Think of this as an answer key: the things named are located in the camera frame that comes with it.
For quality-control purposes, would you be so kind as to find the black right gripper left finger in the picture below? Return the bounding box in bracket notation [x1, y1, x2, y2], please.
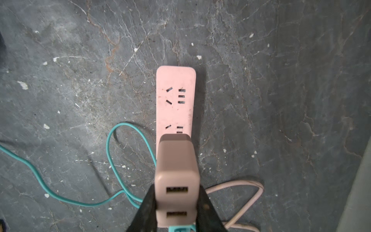
[126, 184, 157, 232]

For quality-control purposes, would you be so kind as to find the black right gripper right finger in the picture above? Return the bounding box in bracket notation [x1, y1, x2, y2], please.
[196, 186, 228, 232]

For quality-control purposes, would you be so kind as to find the teal charging cable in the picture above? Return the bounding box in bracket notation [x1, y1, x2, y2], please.
[0, 122, 158, 209]

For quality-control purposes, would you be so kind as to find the pink charger plug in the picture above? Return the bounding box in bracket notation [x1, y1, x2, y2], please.
[154, 134, 200, 228]

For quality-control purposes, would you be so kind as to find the pink power strip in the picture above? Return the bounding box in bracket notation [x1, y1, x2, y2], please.
[156, 66, 264, 232]

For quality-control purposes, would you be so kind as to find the teal charger plug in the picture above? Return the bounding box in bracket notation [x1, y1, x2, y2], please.
[168, 225, 196, 232]

